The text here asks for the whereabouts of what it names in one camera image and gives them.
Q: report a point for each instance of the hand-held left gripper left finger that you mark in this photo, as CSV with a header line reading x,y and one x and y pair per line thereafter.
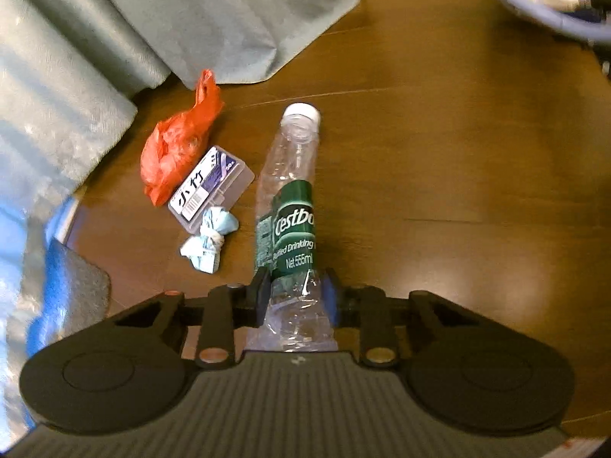
x,y
262,293

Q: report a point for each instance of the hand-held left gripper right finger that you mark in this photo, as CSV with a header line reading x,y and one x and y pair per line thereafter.
x,y
332,296

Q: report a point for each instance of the pale tissue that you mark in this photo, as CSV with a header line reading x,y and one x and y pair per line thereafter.
x,y
207,248

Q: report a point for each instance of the clear plastic bottle green label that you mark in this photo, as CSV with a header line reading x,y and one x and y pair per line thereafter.
x,y
291,219

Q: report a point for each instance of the clear plastic box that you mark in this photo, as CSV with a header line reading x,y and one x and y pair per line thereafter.
x,y
205,186

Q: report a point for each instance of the red plastic bag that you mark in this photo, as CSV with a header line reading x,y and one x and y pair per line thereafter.
x,y
172,152

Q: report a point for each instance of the blue plastic mesh basket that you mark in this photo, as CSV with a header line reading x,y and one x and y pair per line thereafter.
x,y
549,19

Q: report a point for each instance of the grey and blue floor mat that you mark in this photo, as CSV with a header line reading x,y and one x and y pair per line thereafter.
x,y
81,281

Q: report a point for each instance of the sheer sparkly light blue curtain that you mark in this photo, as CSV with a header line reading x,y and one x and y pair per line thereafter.
x,y
57,81

